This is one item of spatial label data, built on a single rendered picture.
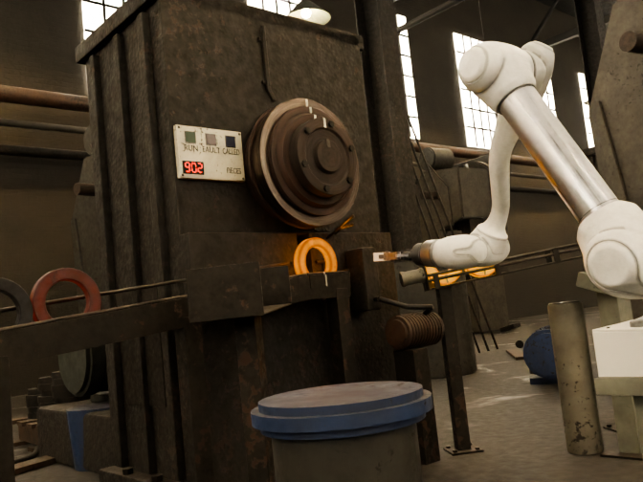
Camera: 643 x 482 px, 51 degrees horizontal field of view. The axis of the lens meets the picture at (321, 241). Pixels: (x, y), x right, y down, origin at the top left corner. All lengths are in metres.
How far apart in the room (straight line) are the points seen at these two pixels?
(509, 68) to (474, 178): 8.74
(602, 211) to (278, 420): 0.88
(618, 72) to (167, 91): 3.25
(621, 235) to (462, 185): 8.78
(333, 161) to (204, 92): 0.51
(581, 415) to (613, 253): 1.08
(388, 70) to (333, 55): 4.12
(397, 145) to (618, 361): 5.24
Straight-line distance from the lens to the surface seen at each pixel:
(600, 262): 1.55
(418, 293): 5.01
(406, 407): 1.10
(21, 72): 8.86
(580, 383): 2.50
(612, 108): 4.84
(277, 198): 2.29
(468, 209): 10.28
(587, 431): 2.53
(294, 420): 1.08
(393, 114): 6.87
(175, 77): 2.38
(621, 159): 4.77
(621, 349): 1.75
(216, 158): 2.35
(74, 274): 1.93
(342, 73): 2.90
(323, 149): 2.35
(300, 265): 2.34
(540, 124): 1.73
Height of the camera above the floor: 0.58
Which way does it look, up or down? 6 degrees up
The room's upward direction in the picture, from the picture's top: 6 degrees counter-clockwise
